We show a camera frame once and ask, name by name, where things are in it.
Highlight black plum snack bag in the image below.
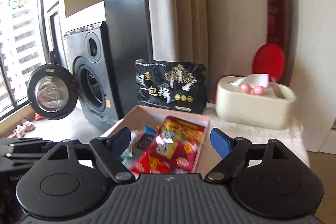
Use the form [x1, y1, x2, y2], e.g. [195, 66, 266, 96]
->
[135, 59, 207, 114]

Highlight cream tissue box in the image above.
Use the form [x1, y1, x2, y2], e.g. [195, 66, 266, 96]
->
[215, 76, 297, 130]

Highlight dark red snack bag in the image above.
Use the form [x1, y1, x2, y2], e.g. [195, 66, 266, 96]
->
[130, 116, 205, 174]

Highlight pink cardboard box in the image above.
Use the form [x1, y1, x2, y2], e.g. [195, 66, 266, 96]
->
[101, 104, 223, 177]

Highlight white woven tablecloth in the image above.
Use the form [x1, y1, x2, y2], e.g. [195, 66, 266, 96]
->
[203, 103, 310, 166]

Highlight blue seaweed snack pack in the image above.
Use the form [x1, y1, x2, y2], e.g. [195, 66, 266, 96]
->
[121, 126, 157, 160]

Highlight grey washing machine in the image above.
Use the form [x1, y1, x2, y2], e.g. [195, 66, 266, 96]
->
[27, 22, 121, 132]

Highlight pink balls on tissue box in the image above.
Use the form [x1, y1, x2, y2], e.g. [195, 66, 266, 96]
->
[240, 84, 266, 96]

